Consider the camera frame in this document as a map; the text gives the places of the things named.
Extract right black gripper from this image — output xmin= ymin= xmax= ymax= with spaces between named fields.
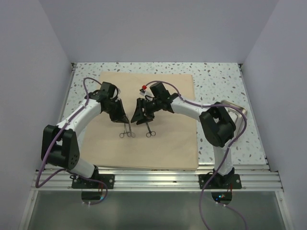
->
xmin=131 ymin=98 xmax=162 ymax=126

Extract steel scissors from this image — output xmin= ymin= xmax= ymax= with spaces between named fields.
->
xmin=127 ymin=123 xmax=136 ymax=138
xmin=145 ymin=123 xmax=156 ymax=138

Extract beige cloth drape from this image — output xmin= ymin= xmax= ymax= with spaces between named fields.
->
xmin=80 ymin=71 xmax=199 ymax=170

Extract stainless steel tray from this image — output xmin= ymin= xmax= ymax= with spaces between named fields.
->
xmin=221 ymin=100 xmax=248 ymax=138

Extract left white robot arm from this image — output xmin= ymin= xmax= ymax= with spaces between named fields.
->
xmin=39 ymin=82 xmax=129 ymax=188

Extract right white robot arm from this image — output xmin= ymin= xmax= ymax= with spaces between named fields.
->
xmin=131 ymin=81 xmax=236 ymax=188

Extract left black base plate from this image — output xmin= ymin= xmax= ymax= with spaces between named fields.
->
xmin=70 ymin=174 xmax=115 ymax=189

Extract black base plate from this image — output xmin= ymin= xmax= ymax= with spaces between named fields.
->
xmin=198 ymin=169 xmax=242 ymax=189
xmin=70 ymin=174 xmax=115 ymax=189

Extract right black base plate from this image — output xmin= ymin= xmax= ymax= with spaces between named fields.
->
xmin=198 ymin=169 xmax=242 ymax=189

